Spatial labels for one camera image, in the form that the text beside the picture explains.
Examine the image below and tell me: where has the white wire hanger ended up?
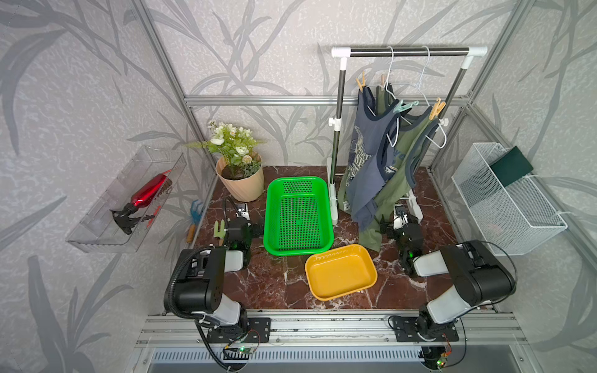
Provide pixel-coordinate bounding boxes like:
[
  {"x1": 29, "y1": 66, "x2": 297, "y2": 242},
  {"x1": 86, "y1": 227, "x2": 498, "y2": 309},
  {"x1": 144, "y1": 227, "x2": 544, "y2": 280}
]
[
  {"x1": 366, "y1": 46, "x2": 411, "y2": 149},
  {"x1": 414, "y1": 45, "x2": 447, "y2": 149}
]

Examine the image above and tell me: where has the red spray bottle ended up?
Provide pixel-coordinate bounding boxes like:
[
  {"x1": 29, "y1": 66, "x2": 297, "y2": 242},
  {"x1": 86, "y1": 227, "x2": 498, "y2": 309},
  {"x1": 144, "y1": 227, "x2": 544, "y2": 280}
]
[{"x1": 110, "y1": 170, "x2": 173, "y2": 236}]

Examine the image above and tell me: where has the metal clothes rack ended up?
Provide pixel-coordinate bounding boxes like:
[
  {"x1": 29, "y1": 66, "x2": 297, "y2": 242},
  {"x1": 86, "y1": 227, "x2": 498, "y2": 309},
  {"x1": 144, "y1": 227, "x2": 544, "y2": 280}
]
[{"x1": 326, "y1": 46, "x2": 488, "y2": 225}]

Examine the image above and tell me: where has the dark green cloth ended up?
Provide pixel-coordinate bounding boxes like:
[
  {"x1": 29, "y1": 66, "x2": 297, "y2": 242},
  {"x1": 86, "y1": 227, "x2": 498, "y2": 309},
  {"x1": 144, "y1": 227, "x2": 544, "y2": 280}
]
[{"x1": 490, "y1": 146, "x2": 534, "y2": 187}]

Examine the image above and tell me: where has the clear acrylic wall shelf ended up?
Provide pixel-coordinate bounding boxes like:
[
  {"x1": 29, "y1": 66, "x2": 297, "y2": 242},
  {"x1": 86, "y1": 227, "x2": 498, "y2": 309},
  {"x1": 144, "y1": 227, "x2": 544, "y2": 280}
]
[{"x1": 66, "y1": 145, "x2": 187, "y2": 253}]

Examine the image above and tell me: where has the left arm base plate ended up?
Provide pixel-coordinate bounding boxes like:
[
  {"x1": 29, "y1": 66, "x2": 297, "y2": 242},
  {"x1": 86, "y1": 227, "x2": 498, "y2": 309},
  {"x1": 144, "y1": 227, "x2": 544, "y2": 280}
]
[{"x1": 207, "y1": 317, "x2": 271, "y2": 343}]

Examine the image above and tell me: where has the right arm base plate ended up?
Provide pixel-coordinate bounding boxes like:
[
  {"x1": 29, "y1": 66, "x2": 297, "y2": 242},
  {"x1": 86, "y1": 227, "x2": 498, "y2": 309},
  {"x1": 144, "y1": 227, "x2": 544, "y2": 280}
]
[{"x1": 388, "y1": 315, "x2": 460, "y2": 343}]

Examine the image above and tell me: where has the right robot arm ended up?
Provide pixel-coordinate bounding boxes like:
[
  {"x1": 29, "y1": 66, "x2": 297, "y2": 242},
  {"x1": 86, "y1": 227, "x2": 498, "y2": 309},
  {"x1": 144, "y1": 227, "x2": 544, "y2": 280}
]
[{"x1": 380, "y1": 213, "x2": 516, "y2": 343}]

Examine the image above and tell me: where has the green garden fork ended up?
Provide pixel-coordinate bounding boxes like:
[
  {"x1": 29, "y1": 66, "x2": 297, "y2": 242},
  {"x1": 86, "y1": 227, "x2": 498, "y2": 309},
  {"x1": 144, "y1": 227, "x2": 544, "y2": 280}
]
[{"x1": 213, "y1": 219, "x2": 226, "y2": 246}]

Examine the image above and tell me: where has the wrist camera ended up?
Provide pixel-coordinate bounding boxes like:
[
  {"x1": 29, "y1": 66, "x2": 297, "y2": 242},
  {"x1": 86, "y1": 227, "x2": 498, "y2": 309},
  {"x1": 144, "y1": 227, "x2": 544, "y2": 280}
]
[
  {"x1": 393, "y1": 205, "x2": 409, "y2": 230},
  {"x1": 235, "y1": 203, "x2": 250, "y2": 220}
]

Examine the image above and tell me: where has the yellow plastic tray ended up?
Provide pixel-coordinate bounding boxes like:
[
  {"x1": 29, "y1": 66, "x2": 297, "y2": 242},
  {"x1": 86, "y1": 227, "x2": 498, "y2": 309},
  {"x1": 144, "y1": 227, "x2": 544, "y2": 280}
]
[{"x1": 305, "y1": 244, "x2": 378, "y2": 302}]

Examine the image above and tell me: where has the white wire mesh basket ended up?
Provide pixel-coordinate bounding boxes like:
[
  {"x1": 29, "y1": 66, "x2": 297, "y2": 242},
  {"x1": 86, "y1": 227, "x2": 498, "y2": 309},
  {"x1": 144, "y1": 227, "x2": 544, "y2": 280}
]
[{"x1": 452, "y1": 142, "x2": 568, "y2": 256}]

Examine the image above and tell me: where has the navy blue tank top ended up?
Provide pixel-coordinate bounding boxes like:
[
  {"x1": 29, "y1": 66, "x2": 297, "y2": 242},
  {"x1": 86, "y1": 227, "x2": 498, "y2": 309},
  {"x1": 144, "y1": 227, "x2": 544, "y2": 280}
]
[{"x1": 343, "y1": 87, "x2": 400, "y2": 232}]

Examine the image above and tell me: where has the green perforated plastic basket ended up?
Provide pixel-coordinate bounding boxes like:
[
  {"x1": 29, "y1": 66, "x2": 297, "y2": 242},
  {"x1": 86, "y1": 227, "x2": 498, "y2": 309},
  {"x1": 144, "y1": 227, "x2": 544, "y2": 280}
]
[{"x1": 263, "y1": 176, "x2": 334, "y2": 256}]

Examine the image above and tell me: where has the olive green tank top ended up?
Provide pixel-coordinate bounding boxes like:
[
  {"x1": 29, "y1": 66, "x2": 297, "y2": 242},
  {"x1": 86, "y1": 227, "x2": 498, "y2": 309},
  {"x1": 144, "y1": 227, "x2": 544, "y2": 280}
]
[{"x1": 338, "y1": 107, "x2": 440, "y2": 252}]

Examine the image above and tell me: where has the white flower plant pot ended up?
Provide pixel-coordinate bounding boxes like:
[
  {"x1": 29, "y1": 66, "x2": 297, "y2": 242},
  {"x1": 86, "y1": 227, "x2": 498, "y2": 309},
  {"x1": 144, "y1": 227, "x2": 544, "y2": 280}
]
[{"x1": 185, "y1": 121, "x2": 264, "y2": 202}]

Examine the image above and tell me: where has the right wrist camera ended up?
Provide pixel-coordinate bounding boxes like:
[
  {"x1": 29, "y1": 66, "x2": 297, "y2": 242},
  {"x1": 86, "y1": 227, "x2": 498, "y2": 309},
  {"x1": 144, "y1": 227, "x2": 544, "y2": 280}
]
[{"x1": 393, "y1": 205, "x2": 409, "y2": 230}]

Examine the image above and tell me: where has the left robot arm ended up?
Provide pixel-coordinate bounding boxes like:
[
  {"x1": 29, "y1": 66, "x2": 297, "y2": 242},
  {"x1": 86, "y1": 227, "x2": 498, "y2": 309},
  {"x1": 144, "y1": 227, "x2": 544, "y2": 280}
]
[{"x1": 163, "y1": 216, "x2": 264, "y2": 339}]

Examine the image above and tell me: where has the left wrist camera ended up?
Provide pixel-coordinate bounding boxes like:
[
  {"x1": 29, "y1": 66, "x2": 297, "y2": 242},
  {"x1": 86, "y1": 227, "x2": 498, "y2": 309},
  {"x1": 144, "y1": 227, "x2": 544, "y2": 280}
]
[{"x1": 235, "y1": 203, "x2": 250, "y2": 220}]

